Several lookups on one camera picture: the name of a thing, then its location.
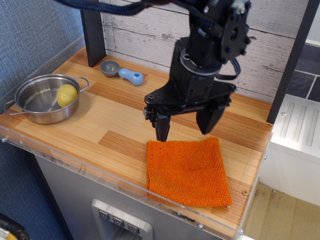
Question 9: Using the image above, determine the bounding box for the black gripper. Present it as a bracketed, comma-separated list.
[144, 37, 236, 142]

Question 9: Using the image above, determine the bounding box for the orange knitted cloth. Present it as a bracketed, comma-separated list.
[146, 137, 232, 208]

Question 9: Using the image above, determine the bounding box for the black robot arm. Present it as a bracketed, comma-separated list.
[144, 0, 252, 142]

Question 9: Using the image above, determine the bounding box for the grey and blue scoop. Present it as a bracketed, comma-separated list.
[99, 60, 144, 86]

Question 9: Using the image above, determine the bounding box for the clear acrylic table guard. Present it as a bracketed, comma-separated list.
[0, 121, 272, 240]

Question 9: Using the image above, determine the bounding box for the white ribbed side unit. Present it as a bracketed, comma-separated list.
[259, 94, 320, 206]

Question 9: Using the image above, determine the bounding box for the silver dispenser button panel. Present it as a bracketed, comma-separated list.
[91, 198, 154, 240]

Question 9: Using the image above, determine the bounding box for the yellow toy potato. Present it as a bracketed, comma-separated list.
[56, 84, 78, 108]

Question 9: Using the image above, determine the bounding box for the stainless steel pot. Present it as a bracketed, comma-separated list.
[3, 74, 90, 124]

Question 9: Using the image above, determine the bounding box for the black and yellow object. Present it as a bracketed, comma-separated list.
[0, 213, 31, 240]

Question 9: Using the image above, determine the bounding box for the dark left frame post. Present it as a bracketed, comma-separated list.
[80, 10, 106, 67]

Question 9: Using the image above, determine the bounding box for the dark frame post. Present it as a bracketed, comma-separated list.
[266, 0, 320, 124]
[80, 10, 106, 67]

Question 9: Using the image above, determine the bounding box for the black braided cable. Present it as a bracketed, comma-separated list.
[53, 0, 176, 16]

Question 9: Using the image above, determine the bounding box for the dark right frame post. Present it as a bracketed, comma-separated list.
[266, 0, 320, 124]

